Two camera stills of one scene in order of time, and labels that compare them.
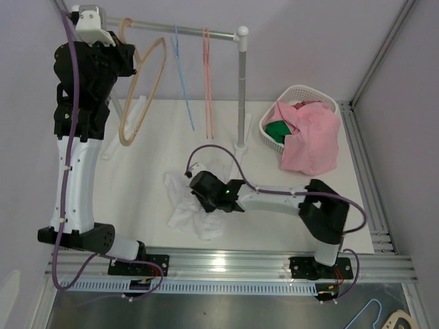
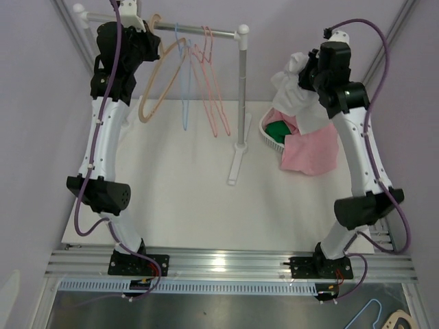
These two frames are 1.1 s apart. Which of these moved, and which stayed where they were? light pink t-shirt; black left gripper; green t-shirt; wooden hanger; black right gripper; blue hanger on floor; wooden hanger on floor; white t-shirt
Moved: wooden hanger; black right gripper; white t-shirt; black left gripper
Stayed: blue hanger on floor; wooden hanger on floor; green t-shirt; light pink t-shirt
